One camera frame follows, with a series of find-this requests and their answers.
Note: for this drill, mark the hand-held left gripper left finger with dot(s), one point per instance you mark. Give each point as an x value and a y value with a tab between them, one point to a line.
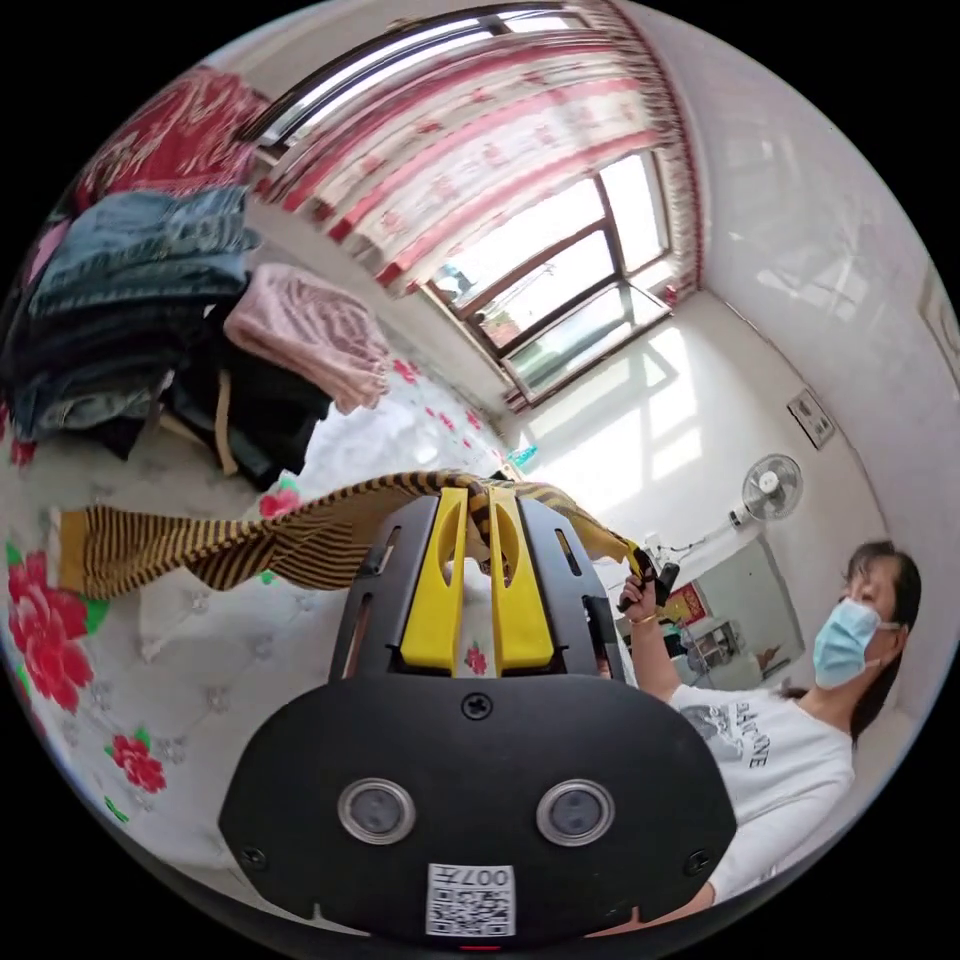
439	600

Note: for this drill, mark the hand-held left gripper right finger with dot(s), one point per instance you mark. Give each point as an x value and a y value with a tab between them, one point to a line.
519	607

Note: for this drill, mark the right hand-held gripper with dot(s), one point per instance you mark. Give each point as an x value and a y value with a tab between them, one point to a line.
665	579

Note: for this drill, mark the black yellow striped long sleeve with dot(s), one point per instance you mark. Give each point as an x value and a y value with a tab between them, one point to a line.
225	544

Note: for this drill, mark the person's right forearm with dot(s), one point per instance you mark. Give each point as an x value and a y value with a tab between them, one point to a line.
654	656

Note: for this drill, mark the person's right hand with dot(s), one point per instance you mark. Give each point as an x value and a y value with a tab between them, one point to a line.
641	600

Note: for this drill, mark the person's body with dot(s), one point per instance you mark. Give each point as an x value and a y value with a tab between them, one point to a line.
780	765

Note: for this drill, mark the window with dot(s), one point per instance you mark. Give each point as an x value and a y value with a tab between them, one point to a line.
570	255

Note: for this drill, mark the pile of clothes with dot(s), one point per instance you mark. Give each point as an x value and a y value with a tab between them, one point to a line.
142	300

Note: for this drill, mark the pink red curtain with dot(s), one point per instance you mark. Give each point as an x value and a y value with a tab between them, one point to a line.
480	150

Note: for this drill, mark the red patterned folded quilt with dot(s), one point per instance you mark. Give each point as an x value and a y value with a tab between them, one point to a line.
165	127

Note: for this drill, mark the white wall fan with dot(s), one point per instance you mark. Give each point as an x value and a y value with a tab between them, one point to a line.
771	487

